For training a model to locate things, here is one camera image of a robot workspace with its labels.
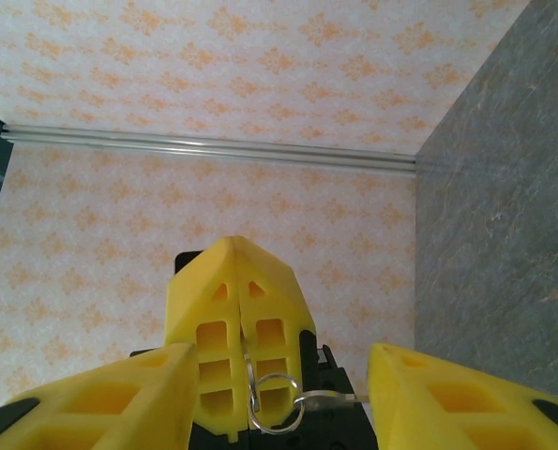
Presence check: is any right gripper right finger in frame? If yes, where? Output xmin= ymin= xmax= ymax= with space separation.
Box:
xmin=369 ymin=341 xmax=558 ymax=450

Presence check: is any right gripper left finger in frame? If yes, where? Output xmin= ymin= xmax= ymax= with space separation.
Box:
xmin=0 ymin=341 xmax=201 ymax=450

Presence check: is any silver key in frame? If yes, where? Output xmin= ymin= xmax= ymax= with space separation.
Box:
xmin=294 ymin=391 xmax=371 ymax=414

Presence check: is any large silver key ring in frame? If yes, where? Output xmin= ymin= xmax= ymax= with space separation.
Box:
xmin=248 ymin=372 xmax=306 ymax=435

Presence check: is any small silver key ring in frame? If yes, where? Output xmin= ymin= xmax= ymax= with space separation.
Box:
xmin=243 ymin=353 xmax=264 ymax=414

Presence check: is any aluminium corner post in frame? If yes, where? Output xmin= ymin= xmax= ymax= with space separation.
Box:
xmin=0 ymin=122 xmax=419 ymax=177

